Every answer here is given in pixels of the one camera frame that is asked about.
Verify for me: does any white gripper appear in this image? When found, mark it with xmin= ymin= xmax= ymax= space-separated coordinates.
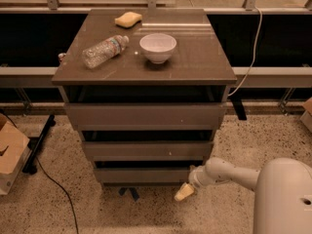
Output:
xmin=175 ymin=166 xmax=212 ymax=202

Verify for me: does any grey bottom drawer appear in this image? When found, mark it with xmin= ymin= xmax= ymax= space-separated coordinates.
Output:
xmin=94 ymin=169 xmax=190 ymax=183

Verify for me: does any grey drawer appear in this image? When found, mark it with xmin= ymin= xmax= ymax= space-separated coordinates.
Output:
xmin=94 ymin=169 xmax=190 ymax=183
xmin=82 ymin=141 xmax=213 ymax=161
xmin=64 ymin=103 xmax=225 ymax=131

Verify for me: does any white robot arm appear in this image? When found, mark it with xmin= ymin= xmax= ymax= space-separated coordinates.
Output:
xmin=175 ymin=157 xmax=312 ymax=234

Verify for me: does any grey middle drawer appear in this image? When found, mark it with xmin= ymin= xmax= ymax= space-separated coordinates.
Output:
xmin=82 ymin=141 xmax=213 ymax=161

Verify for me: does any grey drawer cabinet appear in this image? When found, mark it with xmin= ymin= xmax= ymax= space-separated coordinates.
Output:
xmin=52 ymin=9 xmax=236 ymax=187

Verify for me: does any grey top drawer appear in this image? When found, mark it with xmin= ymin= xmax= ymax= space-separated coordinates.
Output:
xmin=64 ymin=103 xmax=225 ymax=131

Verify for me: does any cardboard box right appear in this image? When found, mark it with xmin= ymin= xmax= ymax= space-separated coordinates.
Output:
xmin=300 ymin=97 xmax=312 ymax=133

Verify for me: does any cardboard box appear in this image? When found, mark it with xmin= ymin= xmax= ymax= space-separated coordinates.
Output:
xmin=300 ymin=97 xmax=312 ymax=133
xmin=0 ymin=115 xmax=29 ymax=195

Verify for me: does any white ceramic bowl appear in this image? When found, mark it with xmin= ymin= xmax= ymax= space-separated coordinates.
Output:
xmin=139 ymin=33 xmax=176 ymax=64

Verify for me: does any black stand bar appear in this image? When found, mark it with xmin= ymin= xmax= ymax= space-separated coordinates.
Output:
xmin=22 ymin=115 xmax=56 ymax=175

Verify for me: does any clear plastic water bottle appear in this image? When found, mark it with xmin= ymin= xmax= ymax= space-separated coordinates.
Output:
xmin=82 ymin=35 xmax=129 ymax=69

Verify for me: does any cardboard box left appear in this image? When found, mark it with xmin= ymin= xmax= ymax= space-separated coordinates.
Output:
xmin=0 ymin=115 xmax=29 ymax=195

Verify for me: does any yellow sponge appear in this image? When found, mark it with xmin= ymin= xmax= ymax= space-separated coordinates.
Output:
xmin=114 ymin=12 xmax=142 ymax=28

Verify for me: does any red soda can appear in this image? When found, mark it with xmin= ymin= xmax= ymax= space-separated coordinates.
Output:
xmin=58 ymin=53 xmax=66 ymax=64

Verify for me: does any black floor cable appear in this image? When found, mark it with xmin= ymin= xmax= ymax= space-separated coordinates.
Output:
xmin=0 ymin=109 xmax=80 ymax=234

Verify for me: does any white cable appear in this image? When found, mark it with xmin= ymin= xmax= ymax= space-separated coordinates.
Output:
xmin=227 ymin=7 xmax=263 ymax=98

